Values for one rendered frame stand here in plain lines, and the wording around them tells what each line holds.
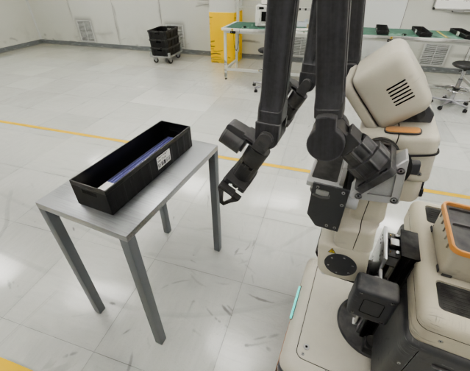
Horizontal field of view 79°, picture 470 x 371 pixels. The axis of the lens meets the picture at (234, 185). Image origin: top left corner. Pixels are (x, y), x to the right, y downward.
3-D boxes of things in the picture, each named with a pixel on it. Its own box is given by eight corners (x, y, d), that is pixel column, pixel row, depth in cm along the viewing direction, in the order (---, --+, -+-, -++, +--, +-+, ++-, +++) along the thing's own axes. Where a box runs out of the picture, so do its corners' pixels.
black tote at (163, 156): (112, 215, 105) (104, 191, 99) (78, 203, 111) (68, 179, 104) (192, 146, 147) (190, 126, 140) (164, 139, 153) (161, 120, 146)
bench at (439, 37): (344, 77, 510) (356, 26, 461) (459, 87, 467) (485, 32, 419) (344, 90, 452) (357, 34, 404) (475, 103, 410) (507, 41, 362)
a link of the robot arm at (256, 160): (268, 156, 68) (275, 146, 72) (244, 140, 68) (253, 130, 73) (254, 174, 73) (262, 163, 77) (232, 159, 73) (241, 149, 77)
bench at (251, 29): (235, 68, 558) (235, 20, 509) (312, 74, 523) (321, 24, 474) (222, 79, 500) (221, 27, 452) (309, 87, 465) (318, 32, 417)
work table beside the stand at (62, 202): (221, 247, 196) (218, 144, 148) (162, 345, 145) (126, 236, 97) (167, 228, 211) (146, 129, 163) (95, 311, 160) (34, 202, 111)
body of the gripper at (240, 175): (221, 180, 76) (233, 162, 71) (237, 162, 83) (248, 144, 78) (242, 195, 76) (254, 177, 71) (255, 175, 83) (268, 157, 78)
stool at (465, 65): (420, 99, 421) (436, 58, 387) (452, 99, 425) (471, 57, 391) (445, 114, 378) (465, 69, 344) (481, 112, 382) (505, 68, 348)
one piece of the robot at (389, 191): (398, 192, 65) (408, 148, 59) (399, 205, 62) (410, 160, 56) (351, 186, 69) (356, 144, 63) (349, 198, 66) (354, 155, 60)
